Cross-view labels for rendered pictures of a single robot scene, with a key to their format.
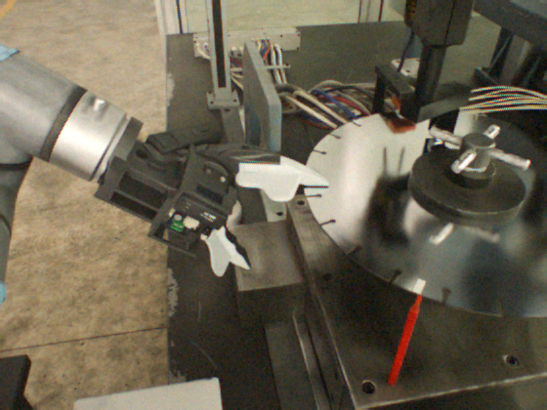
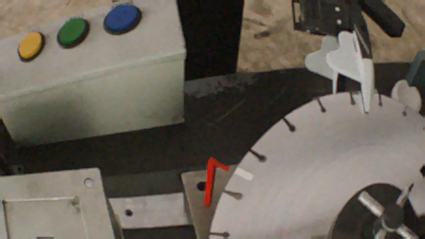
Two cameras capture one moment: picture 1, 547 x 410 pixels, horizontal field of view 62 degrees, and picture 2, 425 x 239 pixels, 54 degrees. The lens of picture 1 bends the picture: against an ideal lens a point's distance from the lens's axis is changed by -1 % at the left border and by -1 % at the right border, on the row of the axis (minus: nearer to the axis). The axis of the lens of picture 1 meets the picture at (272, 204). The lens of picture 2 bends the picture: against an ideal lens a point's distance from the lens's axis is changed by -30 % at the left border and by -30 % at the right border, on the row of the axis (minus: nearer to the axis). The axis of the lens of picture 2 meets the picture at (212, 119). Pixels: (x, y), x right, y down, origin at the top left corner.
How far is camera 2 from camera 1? 0.39 m
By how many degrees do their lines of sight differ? 54
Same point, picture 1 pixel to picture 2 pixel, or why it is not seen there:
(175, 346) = (281, 74)
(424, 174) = (380, 193)
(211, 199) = (315, 13)
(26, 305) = (385, 43)
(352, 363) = (226, 175)
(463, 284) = (246, 211)
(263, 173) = (354, 49)
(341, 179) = (376, 124)
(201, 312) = (315, 92)
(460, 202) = (344, 220)
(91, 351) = not seen: hidden behind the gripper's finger
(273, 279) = not seen: hidden behind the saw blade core
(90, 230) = not seen: outside the picture
